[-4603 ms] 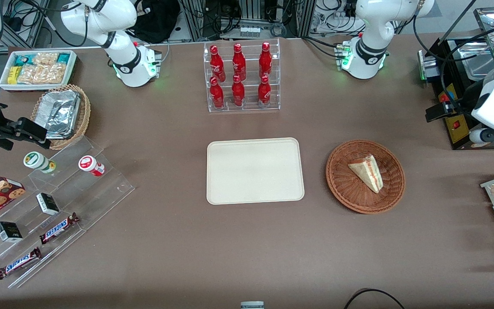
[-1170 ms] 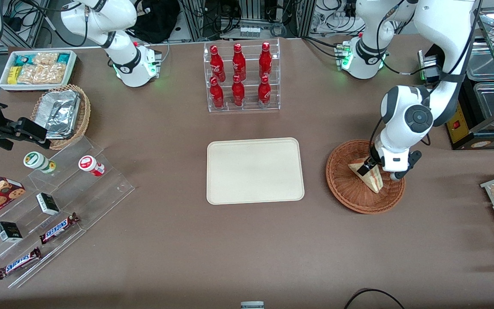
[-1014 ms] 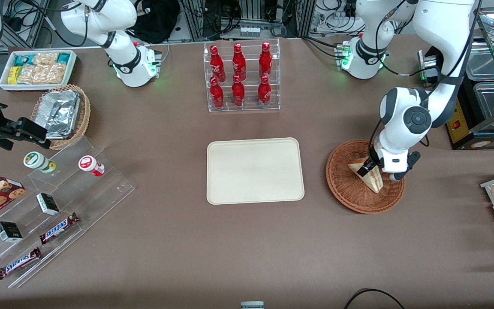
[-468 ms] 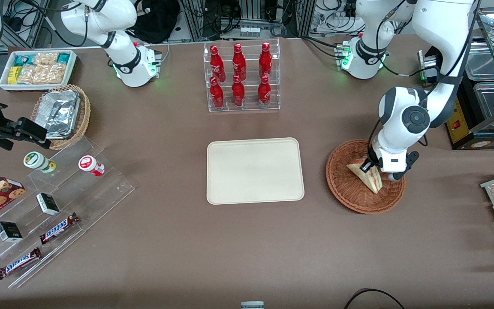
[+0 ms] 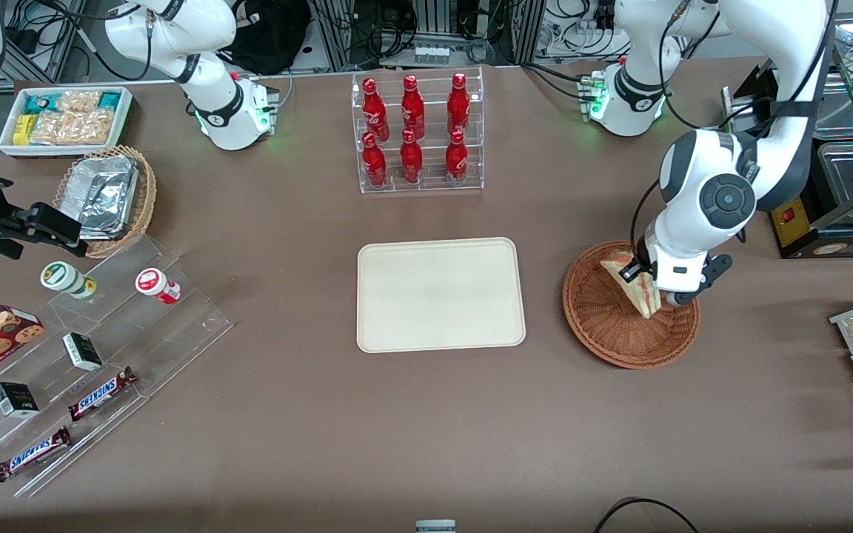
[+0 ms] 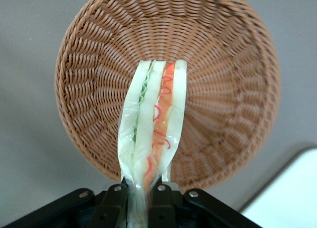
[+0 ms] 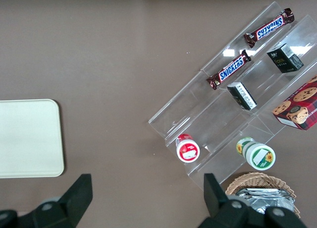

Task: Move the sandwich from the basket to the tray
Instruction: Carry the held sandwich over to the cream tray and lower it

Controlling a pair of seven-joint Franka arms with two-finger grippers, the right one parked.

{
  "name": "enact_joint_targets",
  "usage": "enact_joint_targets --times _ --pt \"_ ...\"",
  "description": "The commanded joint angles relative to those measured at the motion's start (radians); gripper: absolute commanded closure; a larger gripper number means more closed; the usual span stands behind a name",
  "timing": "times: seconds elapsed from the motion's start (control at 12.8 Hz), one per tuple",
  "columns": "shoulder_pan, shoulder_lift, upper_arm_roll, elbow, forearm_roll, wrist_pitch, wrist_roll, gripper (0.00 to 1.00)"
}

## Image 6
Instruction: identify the triangle sandwich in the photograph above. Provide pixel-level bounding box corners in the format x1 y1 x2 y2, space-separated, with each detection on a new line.
117 59 188 228

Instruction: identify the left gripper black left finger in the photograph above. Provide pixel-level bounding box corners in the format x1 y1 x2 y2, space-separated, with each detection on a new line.
0 183 130 228

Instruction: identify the round brown wicker basket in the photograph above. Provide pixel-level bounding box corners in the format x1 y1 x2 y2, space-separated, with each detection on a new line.
54 0 282 192

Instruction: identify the beige plastic tray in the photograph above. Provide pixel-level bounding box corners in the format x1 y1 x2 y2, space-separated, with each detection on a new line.
240 148 317 228

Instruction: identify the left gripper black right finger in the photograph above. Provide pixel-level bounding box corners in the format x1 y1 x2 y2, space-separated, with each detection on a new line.
148 180 263 228

